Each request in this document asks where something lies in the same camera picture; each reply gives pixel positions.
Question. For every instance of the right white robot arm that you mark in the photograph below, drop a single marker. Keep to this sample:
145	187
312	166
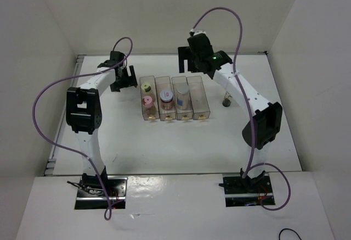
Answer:
264	117

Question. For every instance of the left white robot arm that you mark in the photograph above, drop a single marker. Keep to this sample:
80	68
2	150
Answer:
84	114

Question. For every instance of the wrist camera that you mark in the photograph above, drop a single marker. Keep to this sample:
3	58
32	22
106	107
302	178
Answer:
194	32
123	65

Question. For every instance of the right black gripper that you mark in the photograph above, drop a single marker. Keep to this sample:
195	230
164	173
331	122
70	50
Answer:
185	53

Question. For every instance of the silver lid blue label jar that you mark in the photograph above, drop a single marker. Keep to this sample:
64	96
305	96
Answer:
183	96

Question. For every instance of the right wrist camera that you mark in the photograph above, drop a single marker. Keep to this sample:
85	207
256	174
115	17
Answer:
194	32

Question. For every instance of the red label spice jar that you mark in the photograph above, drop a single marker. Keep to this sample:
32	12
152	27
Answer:
166	98

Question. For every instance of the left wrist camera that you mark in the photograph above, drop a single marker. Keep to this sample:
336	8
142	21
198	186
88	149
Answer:
123	65

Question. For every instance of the clear organizer bin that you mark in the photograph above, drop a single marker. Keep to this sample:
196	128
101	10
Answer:
163	83
181	114
198	98
151	80

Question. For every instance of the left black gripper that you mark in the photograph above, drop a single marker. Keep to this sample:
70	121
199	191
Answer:
115	87

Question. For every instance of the gold black cap bottle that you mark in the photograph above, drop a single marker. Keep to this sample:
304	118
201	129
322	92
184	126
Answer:
227	100

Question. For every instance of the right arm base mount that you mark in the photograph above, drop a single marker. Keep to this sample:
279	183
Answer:
248	191

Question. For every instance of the yellow cap spice bottle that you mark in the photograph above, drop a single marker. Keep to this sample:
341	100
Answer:
146	90

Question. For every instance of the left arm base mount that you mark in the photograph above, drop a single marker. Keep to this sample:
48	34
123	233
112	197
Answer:
90	197

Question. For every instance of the pink cap spice bottle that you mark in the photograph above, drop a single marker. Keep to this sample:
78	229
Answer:
148	105

